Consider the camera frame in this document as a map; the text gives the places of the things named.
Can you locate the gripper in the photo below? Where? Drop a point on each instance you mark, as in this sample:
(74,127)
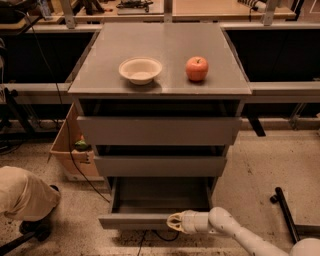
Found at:
(189,221)

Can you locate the grey middle drawer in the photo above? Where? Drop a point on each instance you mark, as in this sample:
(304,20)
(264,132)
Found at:
(159,161)

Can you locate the black tool on workbench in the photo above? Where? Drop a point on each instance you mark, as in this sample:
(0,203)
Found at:
(135,4)

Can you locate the grey top drawer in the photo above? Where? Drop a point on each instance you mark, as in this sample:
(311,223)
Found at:
(159,131)

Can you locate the grey drawer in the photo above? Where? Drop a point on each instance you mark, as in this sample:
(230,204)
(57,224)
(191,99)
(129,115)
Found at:
(159,131)
(159,161)
(145,203)

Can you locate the wooden workbench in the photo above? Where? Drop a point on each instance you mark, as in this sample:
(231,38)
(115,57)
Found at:
(160,10)

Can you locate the cardboard box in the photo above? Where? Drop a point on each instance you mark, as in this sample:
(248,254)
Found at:
(76,165)

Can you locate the green object in box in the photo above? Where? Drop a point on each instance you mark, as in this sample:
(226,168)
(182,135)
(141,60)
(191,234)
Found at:
(81,145)

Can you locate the black shoe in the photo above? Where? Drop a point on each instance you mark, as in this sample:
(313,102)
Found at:
(42,228)

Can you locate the person's beige trouser leg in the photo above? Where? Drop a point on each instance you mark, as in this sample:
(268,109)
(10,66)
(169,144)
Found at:
(24,196)

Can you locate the grey bottom drawer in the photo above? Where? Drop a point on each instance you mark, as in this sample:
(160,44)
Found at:
(145,203)

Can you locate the red apple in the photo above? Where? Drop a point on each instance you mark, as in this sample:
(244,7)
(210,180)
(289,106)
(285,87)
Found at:
(196,68)

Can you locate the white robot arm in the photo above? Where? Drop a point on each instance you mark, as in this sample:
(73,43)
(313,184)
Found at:
(219,221)

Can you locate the black metal bar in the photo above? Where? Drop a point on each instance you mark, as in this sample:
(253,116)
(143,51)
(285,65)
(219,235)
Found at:
(279,198)

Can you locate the grey drawer cabinet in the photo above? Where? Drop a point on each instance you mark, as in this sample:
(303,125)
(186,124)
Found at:
(99,89)

